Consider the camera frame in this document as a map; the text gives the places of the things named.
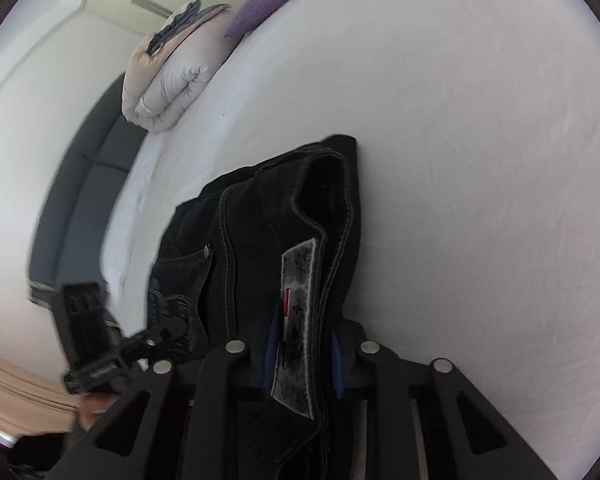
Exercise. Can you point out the person's left hand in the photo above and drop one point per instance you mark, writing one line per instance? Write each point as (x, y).
(92, 407)

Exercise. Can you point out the black denim pants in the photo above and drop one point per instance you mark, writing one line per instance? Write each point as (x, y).
(274, 244)

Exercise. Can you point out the dark grey bench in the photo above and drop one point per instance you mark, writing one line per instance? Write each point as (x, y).
(73, 221)

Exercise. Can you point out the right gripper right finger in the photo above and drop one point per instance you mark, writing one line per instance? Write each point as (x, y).
(347, 365)

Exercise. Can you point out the purple pillow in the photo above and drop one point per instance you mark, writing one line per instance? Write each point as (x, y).
(251, 15)

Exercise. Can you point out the folded beige duvet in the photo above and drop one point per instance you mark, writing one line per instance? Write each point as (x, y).
(158, 89)

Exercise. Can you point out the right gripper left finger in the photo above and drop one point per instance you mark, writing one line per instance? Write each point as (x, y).
(270, 357)

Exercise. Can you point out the folded grey cloth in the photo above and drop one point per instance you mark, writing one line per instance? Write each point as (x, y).
(192, 14)

